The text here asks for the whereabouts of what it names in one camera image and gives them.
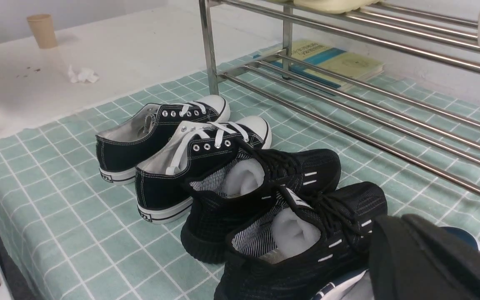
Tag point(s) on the yellow and blue book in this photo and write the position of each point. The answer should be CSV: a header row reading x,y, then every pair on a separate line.
x,y
335,60

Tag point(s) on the right yellow slipper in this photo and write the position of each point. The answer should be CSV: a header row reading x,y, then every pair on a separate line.
x,y
335,7

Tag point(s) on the right navy slip-on shoe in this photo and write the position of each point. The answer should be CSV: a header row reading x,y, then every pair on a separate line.
x,y
463,235

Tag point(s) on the black knit sneaker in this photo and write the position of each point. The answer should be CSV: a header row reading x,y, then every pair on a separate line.
x,y
300,244
235,189

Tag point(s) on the brown paper cup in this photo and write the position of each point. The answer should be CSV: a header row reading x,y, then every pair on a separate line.
x,y
43,30

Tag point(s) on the crumpled white tissue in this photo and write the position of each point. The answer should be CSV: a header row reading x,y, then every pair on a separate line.
x,y
84,75

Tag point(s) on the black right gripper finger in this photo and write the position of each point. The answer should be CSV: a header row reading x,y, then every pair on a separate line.
x,y
413,259

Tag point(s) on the black canvas sneaker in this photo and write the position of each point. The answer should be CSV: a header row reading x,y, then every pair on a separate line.
x,y
193,149
120,149

